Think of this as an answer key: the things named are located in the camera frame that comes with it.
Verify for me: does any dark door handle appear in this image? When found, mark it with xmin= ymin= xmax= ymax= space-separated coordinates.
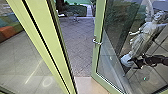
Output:
xmin=92 ymin=35 xmax=104 ymax=47

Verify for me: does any green framed glass door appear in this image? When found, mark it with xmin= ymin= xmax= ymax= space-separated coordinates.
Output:
xmin=91 ymin=0 xmax=168 ymax=94
xmin=5 ymin=0 xmax=78 ymax=94

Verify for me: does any grey metal outdoor chair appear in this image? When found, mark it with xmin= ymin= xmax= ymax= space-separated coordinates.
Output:
xmin=66 ymin=9 xmax=82 ymax=24

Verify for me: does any orange outdoor bench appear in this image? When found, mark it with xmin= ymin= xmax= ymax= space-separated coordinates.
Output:
xmin=0 ymin=25 xmax=18 ymax=43

